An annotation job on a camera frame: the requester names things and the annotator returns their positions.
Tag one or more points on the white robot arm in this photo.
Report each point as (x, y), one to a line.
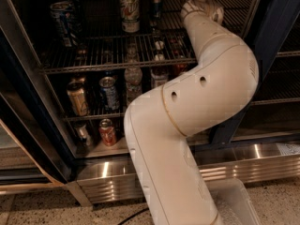
(158, 123)

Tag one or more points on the clear plastic bin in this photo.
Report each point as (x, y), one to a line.
(234, 193)

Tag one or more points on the middle blue pepsi can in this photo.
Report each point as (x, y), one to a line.
(76, 24)

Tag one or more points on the middle wire fridge shelf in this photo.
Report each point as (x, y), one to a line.
(90, 80)

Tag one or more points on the slim blue tall can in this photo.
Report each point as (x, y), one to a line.
(155, 8)

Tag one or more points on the blue pepsi can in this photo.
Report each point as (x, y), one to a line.
(76, 24)
(65, 23)

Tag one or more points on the wire fridge shelf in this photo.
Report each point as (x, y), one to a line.
(90, 80)
(165, 42)

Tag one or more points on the blue can middle shelf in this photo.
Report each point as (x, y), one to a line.
(109, 94)

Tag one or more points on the gold soda can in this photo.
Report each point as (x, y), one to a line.
(77, 96)

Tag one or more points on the top wire fridge shelf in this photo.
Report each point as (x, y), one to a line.
(165, 42)

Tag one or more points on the front blue pepsi can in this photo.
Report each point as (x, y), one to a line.
(65, 23)

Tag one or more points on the white green soda can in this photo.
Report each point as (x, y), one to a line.
(130, 15)

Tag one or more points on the bubble wrap sheet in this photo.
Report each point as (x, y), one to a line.
(227, 213)

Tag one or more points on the red can bottom shelf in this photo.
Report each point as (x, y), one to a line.
(107, 132)

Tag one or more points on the open fridge door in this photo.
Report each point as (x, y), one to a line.
(29, 161)

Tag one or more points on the stainless steel fridge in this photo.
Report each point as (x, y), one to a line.
(260, 143)

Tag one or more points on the silver can bottom left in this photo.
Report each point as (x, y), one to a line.
(83, 133)

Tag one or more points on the clear plastic water bottle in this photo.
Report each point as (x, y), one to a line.
(133, 78)

